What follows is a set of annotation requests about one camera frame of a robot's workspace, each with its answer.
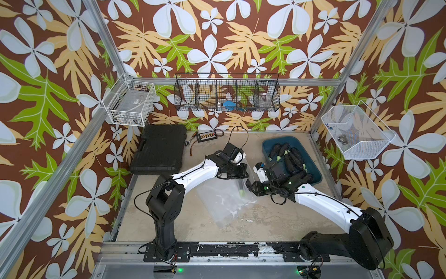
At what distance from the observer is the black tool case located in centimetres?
95

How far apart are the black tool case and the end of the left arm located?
1.14 ft

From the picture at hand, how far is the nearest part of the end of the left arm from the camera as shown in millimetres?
663
